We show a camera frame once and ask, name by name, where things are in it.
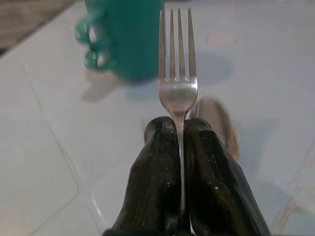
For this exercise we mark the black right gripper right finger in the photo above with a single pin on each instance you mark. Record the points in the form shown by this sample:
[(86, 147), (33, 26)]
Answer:
[(216, 182)]

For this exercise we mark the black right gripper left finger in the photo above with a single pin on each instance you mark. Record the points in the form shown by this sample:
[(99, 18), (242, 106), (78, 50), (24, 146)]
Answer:
[(152, 177)]

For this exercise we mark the silver metal fork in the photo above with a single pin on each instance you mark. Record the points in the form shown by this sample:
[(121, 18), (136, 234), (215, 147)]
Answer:
[(177, 88)]

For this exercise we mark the silver metal spoon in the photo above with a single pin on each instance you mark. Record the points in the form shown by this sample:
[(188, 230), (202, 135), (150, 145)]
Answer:
[(221, 118)]

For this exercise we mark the teal ceramic mug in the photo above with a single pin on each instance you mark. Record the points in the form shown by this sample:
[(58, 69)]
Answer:
[(123, 37)]

